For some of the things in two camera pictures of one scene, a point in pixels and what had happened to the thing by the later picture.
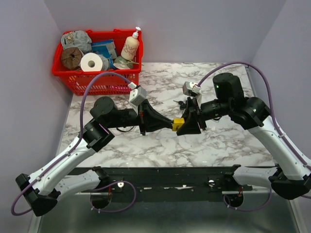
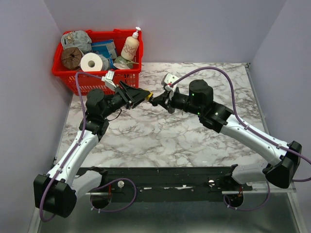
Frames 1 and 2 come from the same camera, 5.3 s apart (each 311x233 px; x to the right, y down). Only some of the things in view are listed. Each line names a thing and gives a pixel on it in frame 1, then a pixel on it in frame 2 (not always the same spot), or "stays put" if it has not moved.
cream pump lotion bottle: [130, 48] stays put
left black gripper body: [141, 119] → [124, 97]
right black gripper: [190, 115] → [161, 100]
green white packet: [120, 63] stays put
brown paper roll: [71, 58] stays put
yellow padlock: [177, 123] → [147, 98]
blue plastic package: [106, 48] stays put
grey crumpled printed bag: [77, 39] stays put
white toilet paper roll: [91, 61] stays put
